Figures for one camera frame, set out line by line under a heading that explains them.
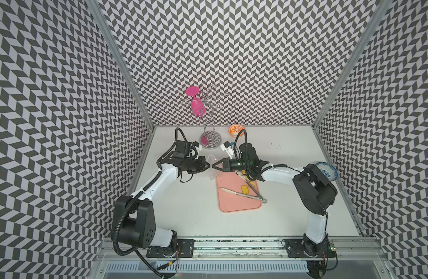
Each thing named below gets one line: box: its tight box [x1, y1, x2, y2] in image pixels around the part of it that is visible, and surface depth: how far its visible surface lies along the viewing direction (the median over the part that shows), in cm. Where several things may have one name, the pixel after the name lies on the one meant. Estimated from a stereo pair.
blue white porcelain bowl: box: [315, 161, 339, 182], surface depth 95 cm
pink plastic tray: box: [253, 180, 260, 196], surface depth 92 cm
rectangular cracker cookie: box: [241, 184, 249, 195], surface depth 91 cm
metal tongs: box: [219, 177, 268, 203], surface depth 89 cm
